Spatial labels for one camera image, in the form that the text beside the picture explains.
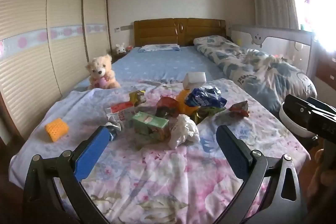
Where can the bed with blue sheet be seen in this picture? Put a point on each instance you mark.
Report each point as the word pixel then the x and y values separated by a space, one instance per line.
pixel 162 64

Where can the wooden headboard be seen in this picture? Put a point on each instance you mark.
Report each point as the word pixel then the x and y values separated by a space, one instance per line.
pixel 157 32

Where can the wall switch panel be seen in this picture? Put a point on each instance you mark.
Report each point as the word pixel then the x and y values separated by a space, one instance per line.
pixel 123 28

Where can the blue white pillow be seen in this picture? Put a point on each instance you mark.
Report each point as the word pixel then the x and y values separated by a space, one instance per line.
pixel 157 47

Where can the gold brown wrapper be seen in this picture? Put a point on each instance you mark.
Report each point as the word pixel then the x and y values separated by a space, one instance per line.
pixel 137 98

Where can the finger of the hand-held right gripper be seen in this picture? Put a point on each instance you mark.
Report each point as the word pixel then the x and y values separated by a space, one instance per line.
pixel 298 107
pixel 323 106

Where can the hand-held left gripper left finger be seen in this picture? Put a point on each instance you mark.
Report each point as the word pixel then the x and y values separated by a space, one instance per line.
pixel 92 151

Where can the blue snack bag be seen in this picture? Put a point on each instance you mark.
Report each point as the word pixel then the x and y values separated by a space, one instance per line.
pixel 204 98

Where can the cream sliding door wardrobe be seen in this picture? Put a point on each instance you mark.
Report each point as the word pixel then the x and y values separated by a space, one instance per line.
pixel 26 29

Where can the white rabbit plush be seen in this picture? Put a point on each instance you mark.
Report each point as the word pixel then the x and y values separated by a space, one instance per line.
pixel 120 48

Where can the red orange snack wrapper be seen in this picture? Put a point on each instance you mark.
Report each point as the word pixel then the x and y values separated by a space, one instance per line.
pixel 166 106

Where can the green label plastic bottle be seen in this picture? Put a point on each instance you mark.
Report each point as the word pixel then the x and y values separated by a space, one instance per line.
pixel 211 111

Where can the small red toy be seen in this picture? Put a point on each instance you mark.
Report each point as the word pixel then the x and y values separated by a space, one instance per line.
pixel 129 48

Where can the red dark snack wrapper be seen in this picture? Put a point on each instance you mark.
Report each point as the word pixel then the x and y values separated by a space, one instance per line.
pixel 240 108

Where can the white foam fruit net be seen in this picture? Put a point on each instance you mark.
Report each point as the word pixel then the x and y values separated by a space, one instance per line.
pixel 194 79

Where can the grey bed guard rail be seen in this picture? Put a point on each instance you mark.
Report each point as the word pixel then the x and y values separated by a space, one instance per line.
pixel 283 35

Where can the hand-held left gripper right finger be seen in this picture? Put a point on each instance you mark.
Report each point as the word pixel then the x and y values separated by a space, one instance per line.
pixel 233 154

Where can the green drink carton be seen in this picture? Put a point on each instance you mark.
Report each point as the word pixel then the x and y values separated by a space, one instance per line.
pixel 149 124

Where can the dark wooden nightstand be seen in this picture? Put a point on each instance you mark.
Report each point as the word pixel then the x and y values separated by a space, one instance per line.
pixel 118 56

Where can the grey wrapper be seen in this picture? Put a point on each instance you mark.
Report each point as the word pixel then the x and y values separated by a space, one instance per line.
pixel 115 128

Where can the white tissue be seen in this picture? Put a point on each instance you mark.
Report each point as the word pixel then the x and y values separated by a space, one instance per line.
pixel 183 132

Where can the beige teddy bear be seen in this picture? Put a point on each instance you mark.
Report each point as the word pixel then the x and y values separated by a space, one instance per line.
pixel 101 69

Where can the orange foam fruit net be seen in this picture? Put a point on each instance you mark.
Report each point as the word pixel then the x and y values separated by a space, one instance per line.
pixel 183 102

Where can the orange knitted sponge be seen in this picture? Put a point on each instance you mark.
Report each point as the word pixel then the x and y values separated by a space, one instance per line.
pixel 56 130

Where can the pink floral bed sheet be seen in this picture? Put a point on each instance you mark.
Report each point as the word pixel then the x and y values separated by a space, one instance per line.
pixel 170 182

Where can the red white toothpaste box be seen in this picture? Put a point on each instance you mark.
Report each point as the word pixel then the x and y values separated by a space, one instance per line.
pixel 120 112

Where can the white quilt with blue patches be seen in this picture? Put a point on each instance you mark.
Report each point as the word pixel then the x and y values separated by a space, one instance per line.
pixel 262 77

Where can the person's right hand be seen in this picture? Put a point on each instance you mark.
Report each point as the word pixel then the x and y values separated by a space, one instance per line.
pixel 319 155

